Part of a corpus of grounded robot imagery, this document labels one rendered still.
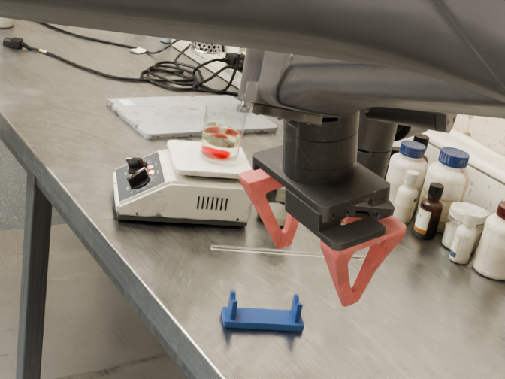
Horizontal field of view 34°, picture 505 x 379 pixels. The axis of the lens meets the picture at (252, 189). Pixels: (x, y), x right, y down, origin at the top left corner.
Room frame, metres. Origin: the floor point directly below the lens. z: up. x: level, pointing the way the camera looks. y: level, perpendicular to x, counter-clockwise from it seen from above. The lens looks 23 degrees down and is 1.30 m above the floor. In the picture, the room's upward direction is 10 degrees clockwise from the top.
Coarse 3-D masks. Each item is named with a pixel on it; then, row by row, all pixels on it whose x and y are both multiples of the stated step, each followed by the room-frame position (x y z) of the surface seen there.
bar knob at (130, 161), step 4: (128, 160) 1.16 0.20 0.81; (132, 160) 1.16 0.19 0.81; (136, 160) 1.15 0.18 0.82; (140, 160) 1.15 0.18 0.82; (128, 164) 1.17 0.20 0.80; (132, 164) 1.16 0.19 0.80; (136, 164) 1.16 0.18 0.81; (140, 164) 1.15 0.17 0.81; (144, 164) 1.16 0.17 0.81; (132, 168) 1.16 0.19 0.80; (136, 168) 1.16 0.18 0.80; (140, 168) 1.15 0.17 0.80; (132, 172) 1.15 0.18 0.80
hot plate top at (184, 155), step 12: (168, 144) 1.19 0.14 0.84; (180, 144) 1.19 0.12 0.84; (192, 144) 1.20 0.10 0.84; (180, 156) 1.14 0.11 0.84; (192, 156) 1.15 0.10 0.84; (240, 156) 1.19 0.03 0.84; (180, 168) 1.10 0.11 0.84; (192, 168) 1.11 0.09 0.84; (204, 168) 1.11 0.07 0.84; (216, 168) 1.12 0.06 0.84; (228, 168) 1.13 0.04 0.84; (240, 168) 1.14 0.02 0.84
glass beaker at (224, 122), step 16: (208, 112) 1.15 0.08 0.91; (224, 112) 1.19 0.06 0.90; (240, 112) 1.18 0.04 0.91; (208, 128) 1.14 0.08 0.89; (224, 128) 1.14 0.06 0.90; (240, 128) 1.15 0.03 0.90; (208, 144) 1.14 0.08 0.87; (224, 144) 1.14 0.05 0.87; (240, 144) 1.16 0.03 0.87; (208, 160) 1.14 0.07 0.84; (224, 160) 1.14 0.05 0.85
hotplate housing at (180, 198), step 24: (168, 168) 1.14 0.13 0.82; (144, 192) 1.08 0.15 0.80; (168, 192) 1.09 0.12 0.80; (192, 192) 1.10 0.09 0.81; (216, 192) 1.10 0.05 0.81; (240, 192) 1.11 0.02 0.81; (120, 216) 1.07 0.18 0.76; (144, 216) 1.08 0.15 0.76; (168, 216) 1.09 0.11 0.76; (192, 216) 1.10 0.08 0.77; (216, 216) 1.11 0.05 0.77; (240, 216) 1.12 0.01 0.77
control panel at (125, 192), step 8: (144, 160) 1.19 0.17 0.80; (152, 160) 1.18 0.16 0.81; (120, 168) 1.18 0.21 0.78; (128, 168) 1.18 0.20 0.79; (152, 168) 1.15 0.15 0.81; (160, 168) 1.14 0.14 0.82; (120, 176) 1.16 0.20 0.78; (128, 176) 1.15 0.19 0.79; (152, 176) 1.12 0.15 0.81; (160, 176) 1.11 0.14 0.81; (120, 184) 1.13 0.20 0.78; (128, 184) 1.12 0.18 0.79; (152, 184) 1.10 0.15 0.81; (120, 192) 1.10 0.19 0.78; (128, 192) 1.10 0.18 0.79; (136, 192) 1.09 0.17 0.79; (120, 200) 1.08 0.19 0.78
